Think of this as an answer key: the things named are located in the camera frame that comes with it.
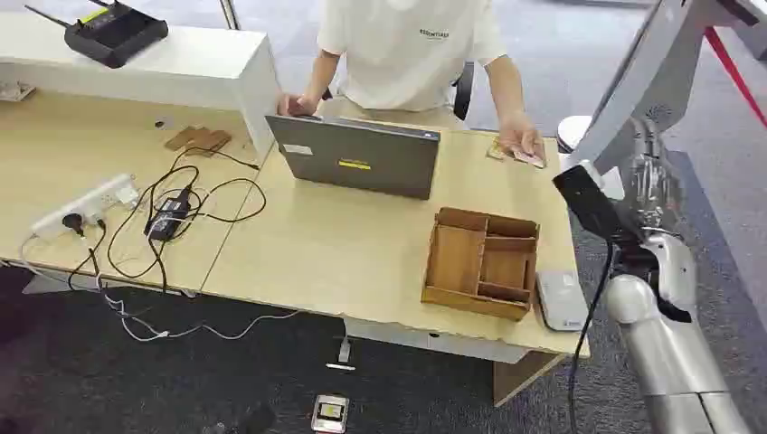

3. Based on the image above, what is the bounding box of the metal pole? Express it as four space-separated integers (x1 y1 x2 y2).
218 0 242 31

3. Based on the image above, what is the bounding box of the brown wooden coaster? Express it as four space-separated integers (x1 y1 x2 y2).
164 126 211 152
185 128 233 159

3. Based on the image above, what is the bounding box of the white power strip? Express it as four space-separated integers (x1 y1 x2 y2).
31 174 141 241

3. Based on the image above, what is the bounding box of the person's left hand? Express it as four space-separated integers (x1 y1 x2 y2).
497 113 547 163

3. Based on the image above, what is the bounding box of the black power adapter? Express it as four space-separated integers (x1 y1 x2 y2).
145 189 193 242

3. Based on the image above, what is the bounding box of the person's right hand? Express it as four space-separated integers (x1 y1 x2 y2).
276 91 320 118

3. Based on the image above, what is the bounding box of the wooden desk leg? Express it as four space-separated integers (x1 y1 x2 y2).
492 349 569 409

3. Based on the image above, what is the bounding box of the black camera box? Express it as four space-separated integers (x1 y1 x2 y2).
552 165 626 242

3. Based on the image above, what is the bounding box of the small device on floor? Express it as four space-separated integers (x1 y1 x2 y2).
310 393 351 434

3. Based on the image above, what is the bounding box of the white desk shelf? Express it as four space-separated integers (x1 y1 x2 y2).
0 10 281 162

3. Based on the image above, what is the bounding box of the grey laptop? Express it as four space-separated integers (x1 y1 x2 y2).
265 115 442 202

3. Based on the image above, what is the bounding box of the black router with antenna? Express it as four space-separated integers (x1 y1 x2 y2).
24 0 170 70

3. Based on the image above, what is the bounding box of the flat grey device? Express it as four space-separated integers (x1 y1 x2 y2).
534 269 591 333

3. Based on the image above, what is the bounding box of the robot right hand grey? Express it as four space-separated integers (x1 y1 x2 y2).
605 128 700 326

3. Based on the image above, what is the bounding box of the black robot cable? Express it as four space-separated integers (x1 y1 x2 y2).
565 238 616 434

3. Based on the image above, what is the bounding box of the white round stool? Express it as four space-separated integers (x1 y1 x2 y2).
556 115 595 156

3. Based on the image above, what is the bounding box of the printed card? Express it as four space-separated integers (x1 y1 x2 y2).
512 149 547 171

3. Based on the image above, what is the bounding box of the wooden card box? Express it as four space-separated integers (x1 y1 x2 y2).
420 206 541 323

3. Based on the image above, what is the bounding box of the black office chair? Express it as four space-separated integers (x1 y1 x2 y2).
451 61 477 121

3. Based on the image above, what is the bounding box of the white cable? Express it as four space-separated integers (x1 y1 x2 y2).
17 234 301 344

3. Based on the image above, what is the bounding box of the white desk frame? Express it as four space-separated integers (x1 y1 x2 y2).
325 316 531 373

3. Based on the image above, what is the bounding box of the large grey panel device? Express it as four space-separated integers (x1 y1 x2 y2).
567 0 767 178

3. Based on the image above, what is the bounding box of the person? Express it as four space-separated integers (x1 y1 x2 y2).
276 0 547 170

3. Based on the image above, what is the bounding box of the black power cable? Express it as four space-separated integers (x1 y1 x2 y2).
67 146 269 295

